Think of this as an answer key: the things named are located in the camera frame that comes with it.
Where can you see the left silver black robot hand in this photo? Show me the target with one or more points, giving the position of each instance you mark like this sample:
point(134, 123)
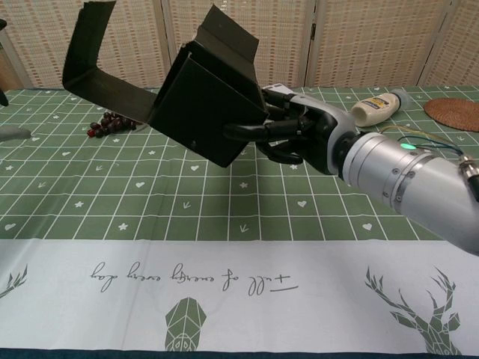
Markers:
point(15, 134)

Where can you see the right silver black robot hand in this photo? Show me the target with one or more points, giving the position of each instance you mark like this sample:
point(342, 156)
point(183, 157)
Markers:
point(314, 131)

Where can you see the black foldable cardboard box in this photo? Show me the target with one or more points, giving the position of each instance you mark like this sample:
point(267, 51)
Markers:
point(202, 112)

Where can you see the brown wooden door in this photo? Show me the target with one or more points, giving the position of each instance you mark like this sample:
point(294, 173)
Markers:
point(5, 75)

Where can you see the cream mayonnaise squeeze bottle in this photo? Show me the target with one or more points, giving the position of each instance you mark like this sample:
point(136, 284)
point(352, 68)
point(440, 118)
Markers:
point(374, 108)

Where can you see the dark red grape bunch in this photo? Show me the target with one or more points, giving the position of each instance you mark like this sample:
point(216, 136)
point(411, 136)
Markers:
point(108, 125)

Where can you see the beige bamboo folding screen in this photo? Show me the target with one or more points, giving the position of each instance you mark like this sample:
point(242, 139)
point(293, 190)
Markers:
point(355, 41)

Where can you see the round brown woven coaster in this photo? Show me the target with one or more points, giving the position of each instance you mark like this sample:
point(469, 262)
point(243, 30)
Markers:
point(454, 114)

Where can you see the green white grid tablecloth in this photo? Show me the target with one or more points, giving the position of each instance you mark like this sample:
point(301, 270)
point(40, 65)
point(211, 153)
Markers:
point(224, 261)

